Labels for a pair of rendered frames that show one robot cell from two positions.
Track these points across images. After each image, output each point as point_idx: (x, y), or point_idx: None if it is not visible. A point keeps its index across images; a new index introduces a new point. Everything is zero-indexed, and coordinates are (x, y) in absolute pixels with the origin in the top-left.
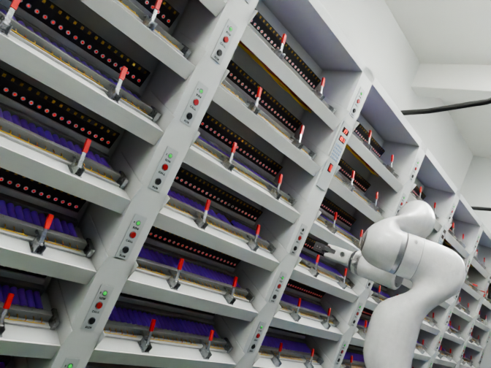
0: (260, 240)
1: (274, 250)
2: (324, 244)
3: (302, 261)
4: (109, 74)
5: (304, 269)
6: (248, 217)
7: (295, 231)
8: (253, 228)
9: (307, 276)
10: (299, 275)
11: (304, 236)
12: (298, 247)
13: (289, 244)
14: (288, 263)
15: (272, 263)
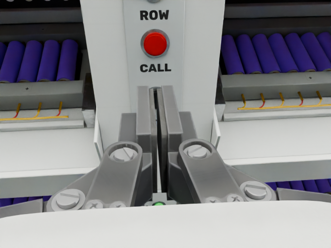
0: (20, 96)
1: (94, 117)
2: (141, 136)
3: (320, 87)
4: None
5: (326, 121)
6: (37, 6)
7: (98, 23)
8: (68, 36)
9: (328, 162)
10: (269, 170)
11: (194, 19)
12: (181, 89)
13: (103, 93)
14: (157, 159)
15: (64, 180)
